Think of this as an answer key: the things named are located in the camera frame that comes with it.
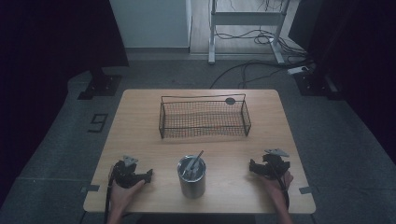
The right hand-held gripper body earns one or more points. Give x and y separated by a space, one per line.
275 166

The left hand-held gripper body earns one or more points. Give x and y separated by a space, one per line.
124 174

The person's right hand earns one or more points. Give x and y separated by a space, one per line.
277 188

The person's left hand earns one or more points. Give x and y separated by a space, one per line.
123 197

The grey tape strip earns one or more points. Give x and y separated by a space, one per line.
306 189
91 188

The metal utensil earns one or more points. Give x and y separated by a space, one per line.
192 171

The stainless steel cup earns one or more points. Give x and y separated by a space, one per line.
192 185

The metal straw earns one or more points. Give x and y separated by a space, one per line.
196 161

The black tape floor marking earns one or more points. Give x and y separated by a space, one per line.
98 123

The black round table grommet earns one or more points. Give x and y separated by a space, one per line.
230 100

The black stand base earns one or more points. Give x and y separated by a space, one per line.
101 85
316 84

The white power strip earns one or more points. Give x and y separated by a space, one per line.
298 70

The dark curtain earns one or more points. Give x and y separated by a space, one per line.
46 46
358 46

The white desk frame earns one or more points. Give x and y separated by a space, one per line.
246 18

